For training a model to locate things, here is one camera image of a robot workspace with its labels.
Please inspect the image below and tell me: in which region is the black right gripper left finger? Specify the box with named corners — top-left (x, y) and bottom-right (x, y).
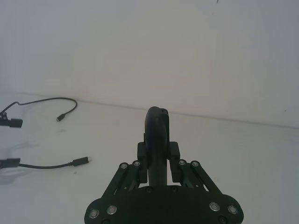
top-left (102, 133), bottom-right (149, 199)

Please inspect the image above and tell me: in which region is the black connector block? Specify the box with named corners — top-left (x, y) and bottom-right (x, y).
top-left (0, 111), bottom-right (23, 129)

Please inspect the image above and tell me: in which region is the black rounded plastic handle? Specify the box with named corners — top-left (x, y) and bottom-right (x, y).
top-left (142, 106), bottom-right (171, 187)

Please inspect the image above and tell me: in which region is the black cable with small plug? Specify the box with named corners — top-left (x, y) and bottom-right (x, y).
top-left (0, 97), bottom-right (78, 123)

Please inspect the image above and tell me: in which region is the white table cloth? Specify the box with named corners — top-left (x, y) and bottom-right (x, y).
top-left (0, 91), bottom-right (299, 224)

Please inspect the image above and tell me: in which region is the black cable with long plug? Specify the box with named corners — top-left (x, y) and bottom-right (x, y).
top-left (0, 155), bottom-right (92, 169)

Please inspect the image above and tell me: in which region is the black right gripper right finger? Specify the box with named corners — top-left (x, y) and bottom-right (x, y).
top-left (167, 140), bottom-right (224, 195)

